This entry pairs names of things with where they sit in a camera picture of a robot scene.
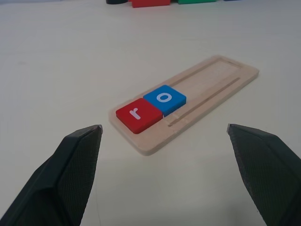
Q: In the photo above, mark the red plastic bin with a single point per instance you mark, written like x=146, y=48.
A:
x=150, y=3

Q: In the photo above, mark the wooden letter tray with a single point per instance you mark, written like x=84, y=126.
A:
x=211, y=77

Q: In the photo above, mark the blue letter block o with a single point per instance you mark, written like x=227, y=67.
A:
x=174, y=103

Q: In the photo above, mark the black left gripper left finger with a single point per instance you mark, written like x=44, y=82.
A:
x=58, y=183

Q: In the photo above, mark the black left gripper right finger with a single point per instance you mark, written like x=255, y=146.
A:
x=270, y=174

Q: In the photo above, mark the red letter r tile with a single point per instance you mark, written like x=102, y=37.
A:
x=145, y=120

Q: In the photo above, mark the green plastic bin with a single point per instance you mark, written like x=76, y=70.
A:
x=197, y=1

